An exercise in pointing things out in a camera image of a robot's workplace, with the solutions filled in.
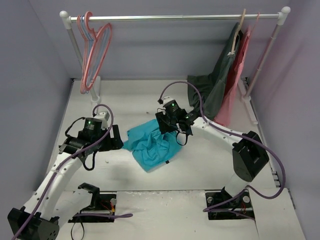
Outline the pink plastic hanger rear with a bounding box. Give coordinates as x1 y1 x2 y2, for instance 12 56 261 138
76 15 97 94

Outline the pink plastic hanger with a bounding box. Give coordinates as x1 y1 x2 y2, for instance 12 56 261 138
76 15 97 94
79 11 113 94

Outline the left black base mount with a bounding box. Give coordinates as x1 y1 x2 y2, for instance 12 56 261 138
68 182 117 223

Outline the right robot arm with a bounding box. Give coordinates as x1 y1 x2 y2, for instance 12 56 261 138
155 111 270 200

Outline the pink t shirt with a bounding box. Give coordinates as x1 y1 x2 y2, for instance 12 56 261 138
214 26 253 127

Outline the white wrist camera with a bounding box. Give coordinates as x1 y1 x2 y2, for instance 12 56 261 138
93 111 110 130
157 96 175 107

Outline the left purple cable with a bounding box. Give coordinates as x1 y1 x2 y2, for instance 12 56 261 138
9 104 134 240

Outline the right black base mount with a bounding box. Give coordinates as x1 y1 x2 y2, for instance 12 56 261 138
205 190 255 221

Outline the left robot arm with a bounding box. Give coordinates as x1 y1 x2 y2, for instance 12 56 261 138
7 118 123 240

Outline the white metal clothes rack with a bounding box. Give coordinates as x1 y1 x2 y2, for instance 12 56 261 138
59 6 291 125

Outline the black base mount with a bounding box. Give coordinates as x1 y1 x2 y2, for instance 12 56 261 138
68 182 117 223
205 190 255 221

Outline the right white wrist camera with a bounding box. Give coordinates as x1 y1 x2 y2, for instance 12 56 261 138
157 96 175 107

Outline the wooden hanger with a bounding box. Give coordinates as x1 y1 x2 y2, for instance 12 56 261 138
228 8 247 56

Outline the pink plastic hanger front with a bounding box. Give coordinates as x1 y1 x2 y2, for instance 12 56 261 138
79 11 113 94

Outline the teal t shirt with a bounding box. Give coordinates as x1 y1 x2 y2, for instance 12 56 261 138
123 119 182 172

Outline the dark green t shirt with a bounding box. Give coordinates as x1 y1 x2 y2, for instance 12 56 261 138
187 22 242 120

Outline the pink hanger on right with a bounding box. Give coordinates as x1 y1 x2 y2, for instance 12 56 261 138
251 11 260 32

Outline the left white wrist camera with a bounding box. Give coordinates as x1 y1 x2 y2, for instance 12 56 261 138
93 111 110 130

